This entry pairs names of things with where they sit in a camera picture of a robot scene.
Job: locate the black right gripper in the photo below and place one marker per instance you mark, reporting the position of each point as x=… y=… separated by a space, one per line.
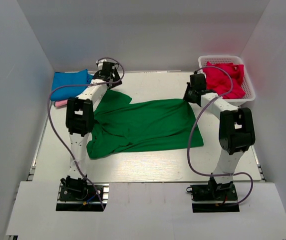
x=186 y=97

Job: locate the folded pink t shirt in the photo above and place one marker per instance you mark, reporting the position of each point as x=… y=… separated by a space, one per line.
x=60 y=103

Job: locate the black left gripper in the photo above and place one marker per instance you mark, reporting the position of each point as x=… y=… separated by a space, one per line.
x=117 y=77

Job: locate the green t shirt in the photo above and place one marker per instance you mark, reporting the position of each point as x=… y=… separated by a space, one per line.
x=156 y=125

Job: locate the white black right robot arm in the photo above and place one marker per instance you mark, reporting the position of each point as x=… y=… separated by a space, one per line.
x=236 y=129

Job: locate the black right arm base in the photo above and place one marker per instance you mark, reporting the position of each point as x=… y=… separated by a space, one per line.
x=206 y=201

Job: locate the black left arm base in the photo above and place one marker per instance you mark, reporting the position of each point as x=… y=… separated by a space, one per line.
x=74 y=201

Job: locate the white plastic basket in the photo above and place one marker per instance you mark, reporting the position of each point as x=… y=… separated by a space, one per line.
x=246 y=85

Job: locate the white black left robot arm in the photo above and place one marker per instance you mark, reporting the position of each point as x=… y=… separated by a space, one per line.
x=80 y=113

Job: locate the folded blue t shirt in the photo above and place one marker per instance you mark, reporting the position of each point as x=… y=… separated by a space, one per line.
x=64 y=79

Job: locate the crumpled red t shirt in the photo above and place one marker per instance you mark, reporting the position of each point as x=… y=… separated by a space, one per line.
x=219 y=82

